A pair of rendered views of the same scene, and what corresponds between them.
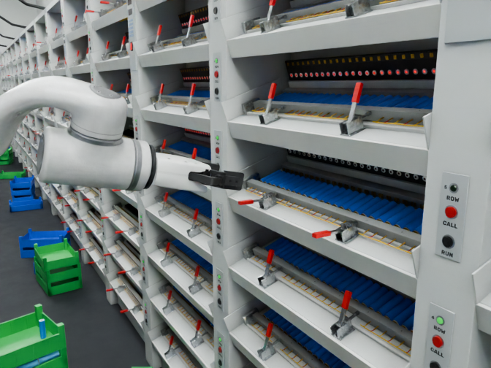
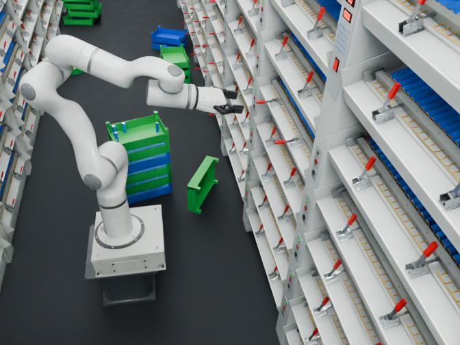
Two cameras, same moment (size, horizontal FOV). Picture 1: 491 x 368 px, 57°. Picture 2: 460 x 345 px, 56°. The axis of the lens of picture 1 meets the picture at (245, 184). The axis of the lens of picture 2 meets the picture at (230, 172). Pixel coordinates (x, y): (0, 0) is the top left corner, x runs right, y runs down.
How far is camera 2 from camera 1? 0.84 m
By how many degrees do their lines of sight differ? 32
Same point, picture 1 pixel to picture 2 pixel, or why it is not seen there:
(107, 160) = (174, 99)
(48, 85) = (149, 68)
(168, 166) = (203, 103)
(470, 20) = (332, 87)
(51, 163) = (150, 100)
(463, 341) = (311, 211)
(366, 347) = (294, 196)
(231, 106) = (267, 34)
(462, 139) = (323, 134)
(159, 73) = not seen: outside the picture
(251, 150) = not seen: hidden behind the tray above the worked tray
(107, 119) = (174, 85)
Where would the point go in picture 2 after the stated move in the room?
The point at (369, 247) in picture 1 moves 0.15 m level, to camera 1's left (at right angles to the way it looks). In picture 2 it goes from (300, 155) to (259, 145)
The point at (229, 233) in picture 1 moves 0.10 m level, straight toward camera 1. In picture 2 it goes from (258, 107) to (252, 119)
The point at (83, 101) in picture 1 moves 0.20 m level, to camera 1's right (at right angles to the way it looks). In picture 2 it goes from (163, 78) to (224, 91)
